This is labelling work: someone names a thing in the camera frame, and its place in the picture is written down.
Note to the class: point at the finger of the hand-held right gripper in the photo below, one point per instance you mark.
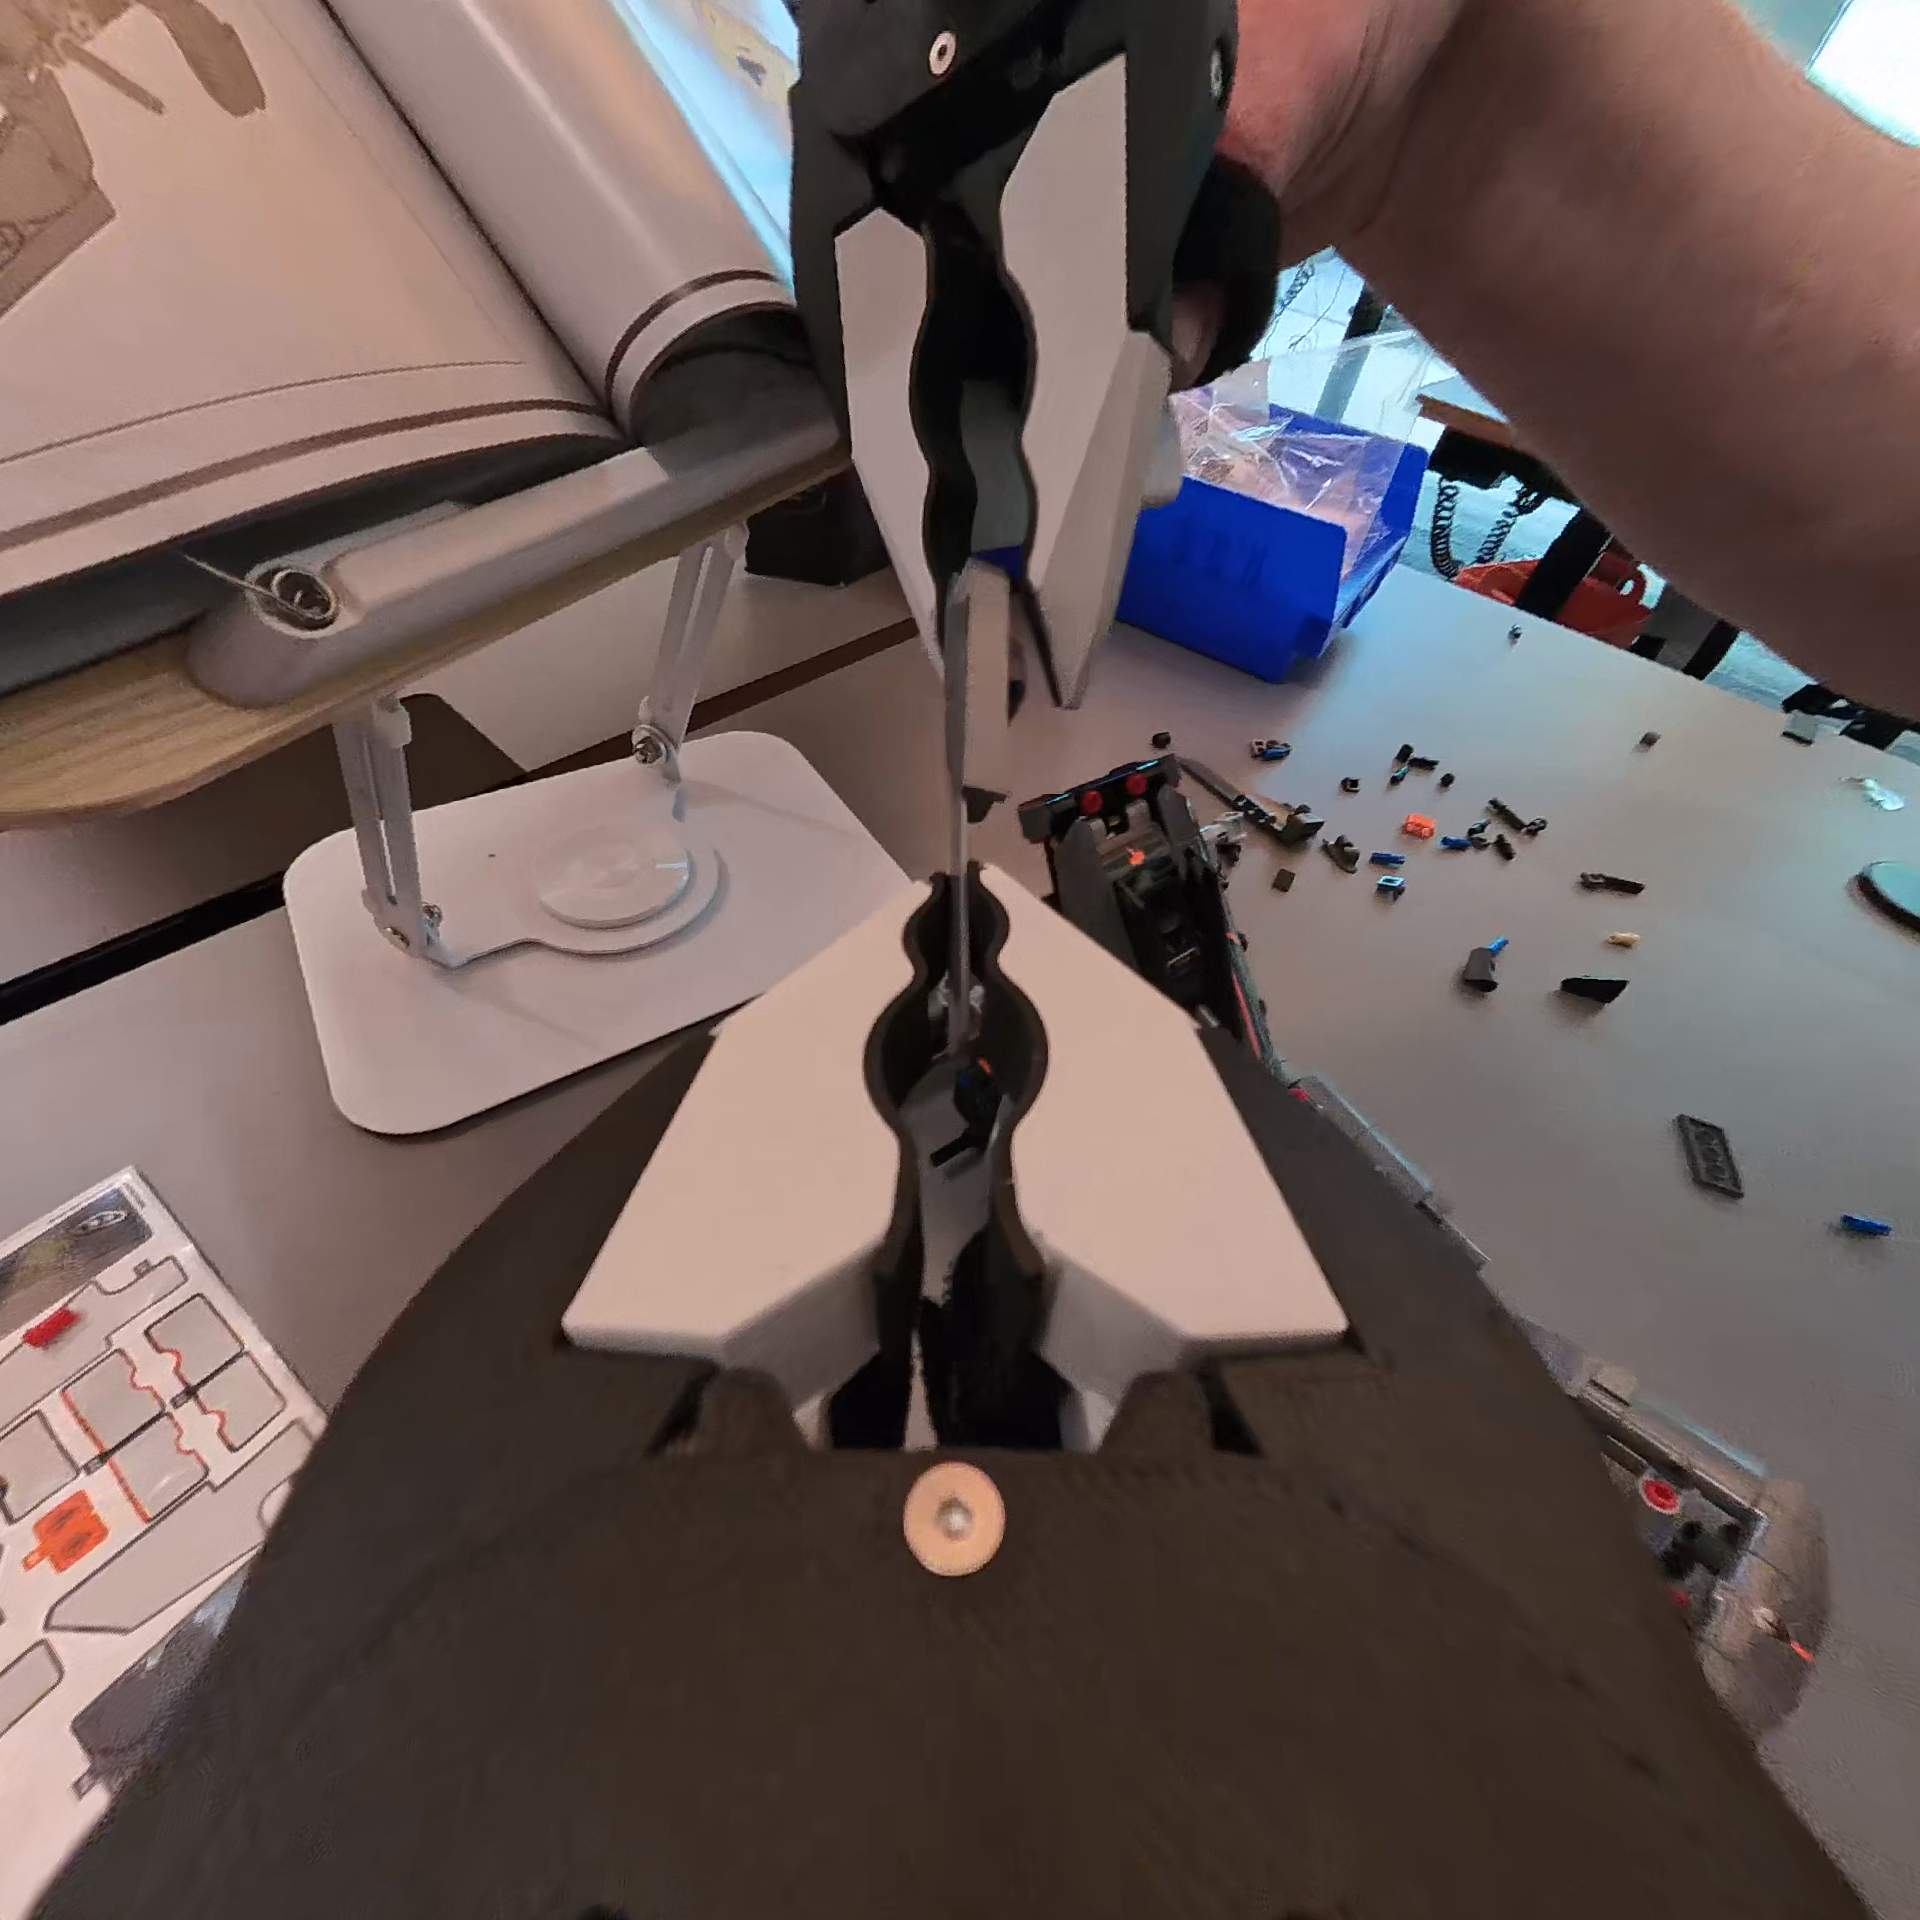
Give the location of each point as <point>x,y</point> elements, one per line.
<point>1080,299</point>
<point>880,373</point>

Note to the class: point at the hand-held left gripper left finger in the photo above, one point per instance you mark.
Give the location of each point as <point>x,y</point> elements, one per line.
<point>720,1185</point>

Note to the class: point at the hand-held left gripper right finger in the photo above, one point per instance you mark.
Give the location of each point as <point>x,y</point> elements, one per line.
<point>1184,1185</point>

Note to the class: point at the grey lego vehicle model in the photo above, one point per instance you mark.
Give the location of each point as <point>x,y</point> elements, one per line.
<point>1160,899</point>

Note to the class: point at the grey lego wing assembly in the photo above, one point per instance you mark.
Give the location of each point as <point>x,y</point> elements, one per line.
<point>975,658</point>

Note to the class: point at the person's right forearm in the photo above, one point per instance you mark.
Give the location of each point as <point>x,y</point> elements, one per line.
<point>1653,299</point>

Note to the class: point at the dark grey curved lego piece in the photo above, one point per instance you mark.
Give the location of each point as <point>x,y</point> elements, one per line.
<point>1483,972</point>

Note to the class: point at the black lego wedge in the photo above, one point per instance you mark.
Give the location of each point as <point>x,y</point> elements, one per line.
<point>1593,991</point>

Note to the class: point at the scattered tiny black lego bits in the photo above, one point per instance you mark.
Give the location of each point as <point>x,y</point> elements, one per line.
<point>1507,826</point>

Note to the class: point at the black flat Lego plate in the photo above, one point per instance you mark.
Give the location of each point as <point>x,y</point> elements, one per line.
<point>1710,1157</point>

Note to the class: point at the clear plastic bags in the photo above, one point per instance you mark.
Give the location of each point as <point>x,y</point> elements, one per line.
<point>1308,449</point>

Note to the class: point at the white book stand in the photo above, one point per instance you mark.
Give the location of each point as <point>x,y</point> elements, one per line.
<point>495,1016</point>

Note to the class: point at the blue plastic bin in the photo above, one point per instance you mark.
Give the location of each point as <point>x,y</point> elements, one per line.
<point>1250,586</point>

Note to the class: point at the red plastic base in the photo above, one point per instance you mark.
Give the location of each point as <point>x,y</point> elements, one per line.
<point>1561,586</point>

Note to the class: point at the instruction booklet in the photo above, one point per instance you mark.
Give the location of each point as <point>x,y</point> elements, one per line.
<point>299,225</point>

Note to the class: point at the white sticker sheet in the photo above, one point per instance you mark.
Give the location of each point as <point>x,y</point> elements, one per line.
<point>136,1397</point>

